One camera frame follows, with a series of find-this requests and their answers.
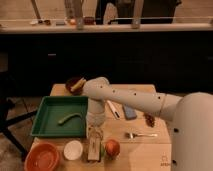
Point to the blue sponge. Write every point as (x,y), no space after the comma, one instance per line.
(129,113)

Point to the green plastic tray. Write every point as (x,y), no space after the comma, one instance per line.
(52,109)

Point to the wooden chalkboard eraser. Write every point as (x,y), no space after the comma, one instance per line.
(94,149)

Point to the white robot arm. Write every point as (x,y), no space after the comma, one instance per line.
(191,117)

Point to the orange plastic cup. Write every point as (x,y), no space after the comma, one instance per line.
(112,148)

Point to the dark grape bunch toy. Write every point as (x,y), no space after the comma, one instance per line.
(150,120)

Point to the orange plastic bowl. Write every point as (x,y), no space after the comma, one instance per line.
(42,157)

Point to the black cabinet counter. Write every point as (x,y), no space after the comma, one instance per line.
(173,57)

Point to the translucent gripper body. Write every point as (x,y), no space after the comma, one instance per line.
(94,131)

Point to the silver fork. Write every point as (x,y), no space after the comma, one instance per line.
(131,135)

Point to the black office chair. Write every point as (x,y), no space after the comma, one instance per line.
(5,105)

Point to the green plastic cup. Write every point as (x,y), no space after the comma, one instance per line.
(102,151)

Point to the green bean toy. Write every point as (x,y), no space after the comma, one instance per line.
(68,117)

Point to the dark red bowl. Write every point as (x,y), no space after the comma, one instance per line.
(70,83)

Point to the white plastic cup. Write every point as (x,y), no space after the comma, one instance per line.
(73,150)

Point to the yellow corn toy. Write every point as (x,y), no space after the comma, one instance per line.
(78,85)

